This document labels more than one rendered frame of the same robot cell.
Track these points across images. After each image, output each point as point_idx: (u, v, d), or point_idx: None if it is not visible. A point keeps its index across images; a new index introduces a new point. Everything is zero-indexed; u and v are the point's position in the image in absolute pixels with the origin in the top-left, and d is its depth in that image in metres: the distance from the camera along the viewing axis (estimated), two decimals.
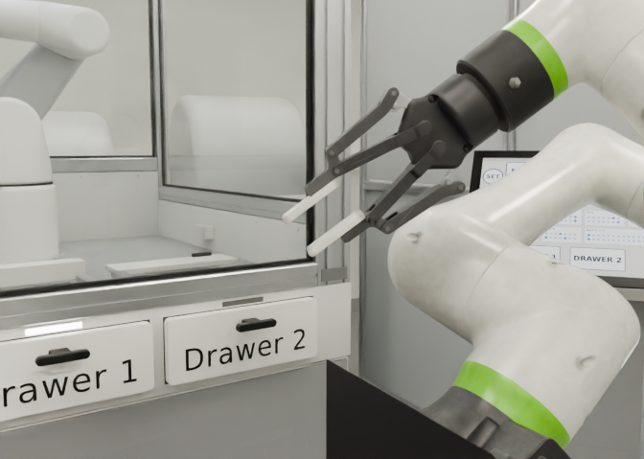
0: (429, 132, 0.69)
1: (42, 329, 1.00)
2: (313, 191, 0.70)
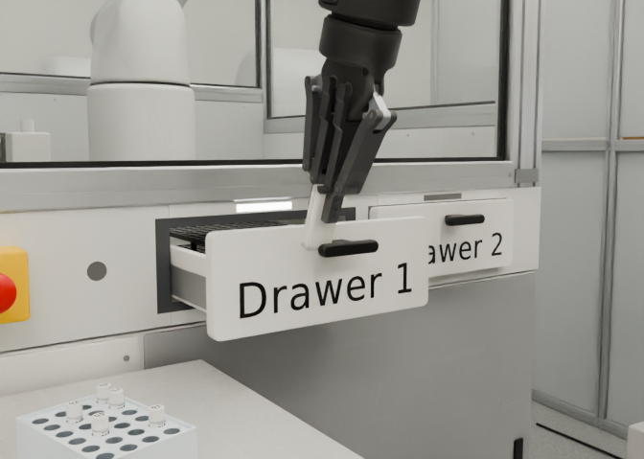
0: None
1: (253, 205, 0.86)
2: (334, 214, 0.70)
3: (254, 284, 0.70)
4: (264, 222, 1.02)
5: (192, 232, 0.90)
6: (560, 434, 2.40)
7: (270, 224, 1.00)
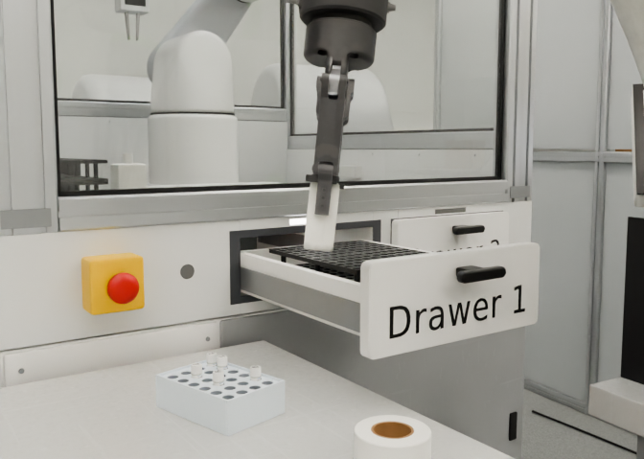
0: (347, 84, 0.71)
1: (302, 219, 1.09)
2: (329, 208, 0.69)
3: (401, 308, 0.78)
4: (367, 243, 1.10)
5: (313, 255, 0.98)
6: (553, 420, 2.63)
7: (375, 245, 1.08)
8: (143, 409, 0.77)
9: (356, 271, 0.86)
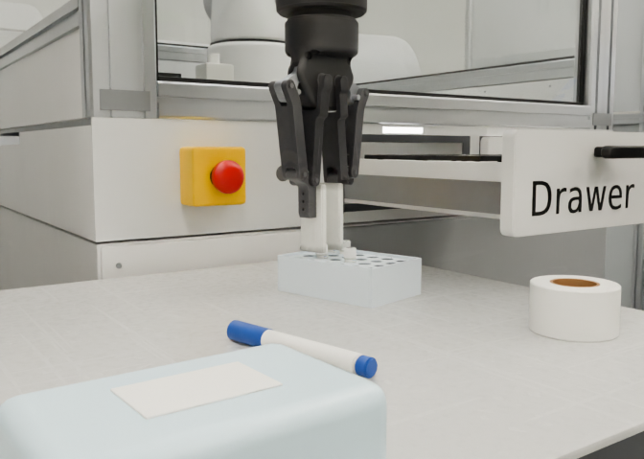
0: (327, 80, 0.68)
1: (395, 128, 1.03)
2: (313, 211, 0.69)
3: (543, 183, 0.71)
4: None
5: None
6: None
7: None
8: (264, 292, 0.71)
9: (479, 157, 0.80)
